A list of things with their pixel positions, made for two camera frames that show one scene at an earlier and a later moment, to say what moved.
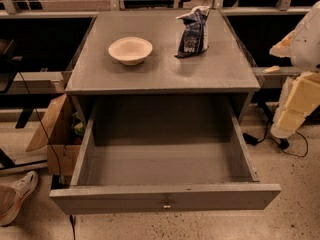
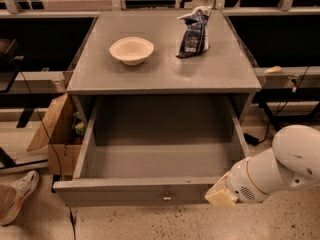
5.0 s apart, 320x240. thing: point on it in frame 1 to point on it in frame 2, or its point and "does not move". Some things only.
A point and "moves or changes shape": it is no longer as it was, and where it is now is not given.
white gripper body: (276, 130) to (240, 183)
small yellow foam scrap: (271, 69) does not move
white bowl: (130, 50) does not move
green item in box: (78, 125) does not move
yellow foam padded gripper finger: (304, 97) to (220, 194)
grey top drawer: (168, 155) moves or changes shape
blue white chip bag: (194, 37) does not move
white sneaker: (12, 195) does not move
